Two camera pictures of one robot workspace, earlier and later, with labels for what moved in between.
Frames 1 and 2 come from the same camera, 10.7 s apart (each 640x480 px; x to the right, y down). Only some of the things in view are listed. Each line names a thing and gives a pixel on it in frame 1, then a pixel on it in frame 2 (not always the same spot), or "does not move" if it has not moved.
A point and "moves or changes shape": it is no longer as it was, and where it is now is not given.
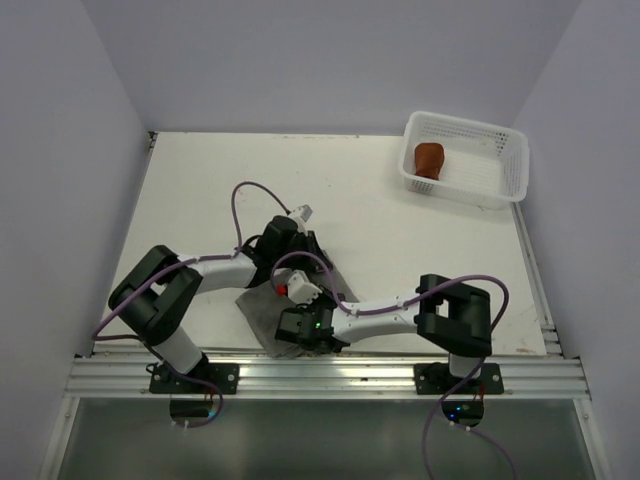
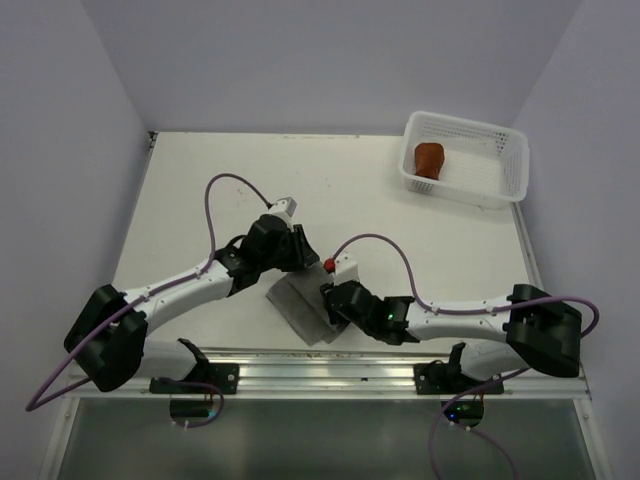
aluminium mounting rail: x=329 y=378 does not move
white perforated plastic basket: x=484 y=164 does not move
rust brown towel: x=429 y=158 does not move
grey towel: x=263 y=309 moves or changes shape
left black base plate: x=163 y=380 does not move
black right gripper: x=308 y=307 to x=337 y=317
